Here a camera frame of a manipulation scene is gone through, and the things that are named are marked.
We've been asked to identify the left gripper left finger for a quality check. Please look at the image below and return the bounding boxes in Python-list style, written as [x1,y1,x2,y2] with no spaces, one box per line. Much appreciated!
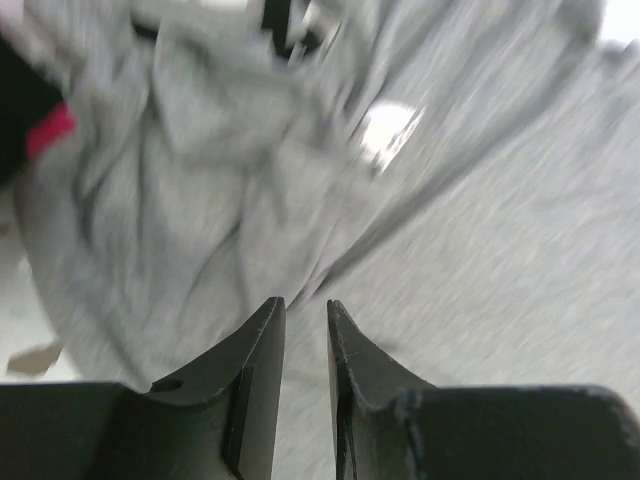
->
[1,298,285,480]

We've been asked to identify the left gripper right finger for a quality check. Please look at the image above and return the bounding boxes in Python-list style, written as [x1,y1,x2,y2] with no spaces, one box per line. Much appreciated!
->
[327,301,639,480]

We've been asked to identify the grey t shirt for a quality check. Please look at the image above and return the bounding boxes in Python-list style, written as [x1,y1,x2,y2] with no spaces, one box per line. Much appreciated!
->
[17,1,639,479]

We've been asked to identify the pink folded t shirt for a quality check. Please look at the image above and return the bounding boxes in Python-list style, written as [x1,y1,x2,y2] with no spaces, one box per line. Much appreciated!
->
[25,103,76,158]

